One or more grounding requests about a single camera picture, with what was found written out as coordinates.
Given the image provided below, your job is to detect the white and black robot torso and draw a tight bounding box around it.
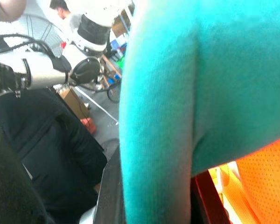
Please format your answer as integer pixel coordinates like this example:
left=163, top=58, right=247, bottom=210
left=62, top=0, right=134, bottom=62

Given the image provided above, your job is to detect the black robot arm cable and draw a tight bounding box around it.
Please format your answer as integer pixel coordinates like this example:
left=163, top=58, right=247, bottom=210
left=0, top=34, right=59, bottom=60

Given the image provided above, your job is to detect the grey standing fan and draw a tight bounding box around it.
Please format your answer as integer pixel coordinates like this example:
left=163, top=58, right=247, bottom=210
left=11, top=13, right=66, bottom=59

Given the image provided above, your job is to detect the person in white shirt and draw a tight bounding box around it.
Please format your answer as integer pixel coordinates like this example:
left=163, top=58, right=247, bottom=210
left=49, top=0, right=83, bottom=32

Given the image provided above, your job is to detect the red object on floor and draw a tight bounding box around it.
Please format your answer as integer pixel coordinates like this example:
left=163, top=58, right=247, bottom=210
left=81, top=117, right=98, bottom=135

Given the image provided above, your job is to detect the wooden shelf rack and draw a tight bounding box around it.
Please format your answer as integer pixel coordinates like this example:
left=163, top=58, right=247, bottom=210
left=98, top=54, right=123, bottom=90

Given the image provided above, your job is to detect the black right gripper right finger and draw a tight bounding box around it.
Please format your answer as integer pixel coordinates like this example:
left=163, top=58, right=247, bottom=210
left=190, top=171, right=231, bottom=224

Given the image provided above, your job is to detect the brown cardboard box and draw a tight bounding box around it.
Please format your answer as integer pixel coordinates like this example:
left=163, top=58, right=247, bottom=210
left=58, top=87, right=91, bottom=120

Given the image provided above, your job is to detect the person in dark jacket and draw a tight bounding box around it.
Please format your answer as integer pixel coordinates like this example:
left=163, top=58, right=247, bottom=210
left=0, top=87, right=108, bottom=224

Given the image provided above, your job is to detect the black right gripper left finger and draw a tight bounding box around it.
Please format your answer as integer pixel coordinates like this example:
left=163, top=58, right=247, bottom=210
left=92, top=144, right=127, bottom=224

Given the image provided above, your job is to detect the black bicycle wheel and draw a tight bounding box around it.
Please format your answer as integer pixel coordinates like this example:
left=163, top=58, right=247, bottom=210
left=106, top=81, right=122, bottom=104

